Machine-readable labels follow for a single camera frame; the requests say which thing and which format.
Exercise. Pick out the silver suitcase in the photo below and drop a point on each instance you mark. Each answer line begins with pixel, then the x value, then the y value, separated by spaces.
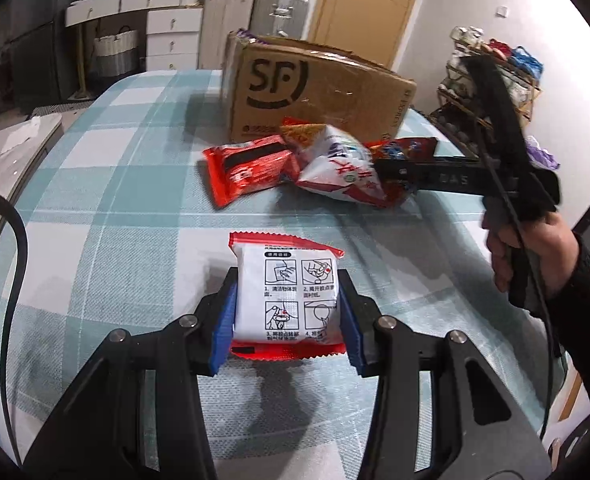
pixel 280 12

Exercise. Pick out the red chocolate snack packet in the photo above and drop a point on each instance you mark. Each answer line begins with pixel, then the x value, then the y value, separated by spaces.
pixel 245 170

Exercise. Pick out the wooden shoe rack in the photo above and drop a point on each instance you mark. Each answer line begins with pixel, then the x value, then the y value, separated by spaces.
pixel 455 110

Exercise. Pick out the white desk with drawers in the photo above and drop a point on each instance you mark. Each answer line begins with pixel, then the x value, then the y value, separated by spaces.
pixel 170 15

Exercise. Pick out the white red orange snack packet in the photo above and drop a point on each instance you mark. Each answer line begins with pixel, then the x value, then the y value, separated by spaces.
pixel 335 160

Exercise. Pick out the white suitcase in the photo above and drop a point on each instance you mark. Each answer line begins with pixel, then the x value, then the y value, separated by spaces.
pixel 225 25

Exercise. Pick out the wooden door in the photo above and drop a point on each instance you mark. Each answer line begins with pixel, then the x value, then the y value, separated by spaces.
pixel 370 5

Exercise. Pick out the white packet with red edges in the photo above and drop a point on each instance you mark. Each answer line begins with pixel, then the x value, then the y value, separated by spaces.
pixel 285 285

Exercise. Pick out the patterned rug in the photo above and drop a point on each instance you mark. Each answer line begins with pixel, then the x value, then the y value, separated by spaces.
pixel 60 107

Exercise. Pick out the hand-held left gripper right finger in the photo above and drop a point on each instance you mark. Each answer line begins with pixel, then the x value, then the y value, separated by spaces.
pixel 352 330

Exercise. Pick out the teal checked tablecloth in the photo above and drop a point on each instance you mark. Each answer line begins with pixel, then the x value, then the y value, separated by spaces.
pixel 125 210

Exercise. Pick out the grey side table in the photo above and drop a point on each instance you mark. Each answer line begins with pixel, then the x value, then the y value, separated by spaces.
pixel 5 160

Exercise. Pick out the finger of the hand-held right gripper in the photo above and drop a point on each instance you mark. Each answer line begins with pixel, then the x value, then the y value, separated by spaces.
pixel 425 175

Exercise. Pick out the white tissue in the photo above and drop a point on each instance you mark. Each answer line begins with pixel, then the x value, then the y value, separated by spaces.
pixel 22 135

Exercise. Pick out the dark grey fridge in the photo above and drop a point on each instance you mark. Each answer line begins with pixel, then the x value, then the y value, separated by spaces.
pixel 40 70

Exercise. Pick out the brown cardboard box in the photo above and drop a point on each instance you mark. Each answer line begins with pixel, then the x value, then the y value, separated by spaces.
pixel 325 95

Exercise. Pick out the person's right hand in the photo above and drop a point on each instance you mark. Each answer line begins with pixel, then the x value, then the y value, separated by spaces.
pixel 550 245

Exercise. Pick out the person's right forearm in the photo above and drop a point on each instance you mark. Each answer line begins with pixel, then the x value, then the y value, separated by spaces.
pixel 585 320

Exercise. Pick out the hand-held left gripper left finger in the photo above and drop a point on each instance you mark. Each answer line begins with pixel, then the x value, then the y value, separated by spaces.
pixel 222 325

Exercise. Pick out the rows of shoes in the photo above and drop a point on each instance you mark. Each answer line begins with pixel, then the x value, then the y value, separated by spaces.
pixel 525 60

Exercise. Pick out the purple bag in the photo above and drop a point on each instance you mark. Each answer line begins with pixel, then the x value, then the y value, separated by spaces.
pixel 542 155

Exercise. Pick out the white light switch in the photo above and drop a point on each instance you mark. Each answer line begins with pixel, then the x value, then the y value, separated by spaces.
pixel 501 11

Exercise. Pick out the woven laundry basket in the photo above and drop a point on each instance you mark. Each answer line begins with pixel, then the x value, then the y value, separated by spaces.
pixel 115 52

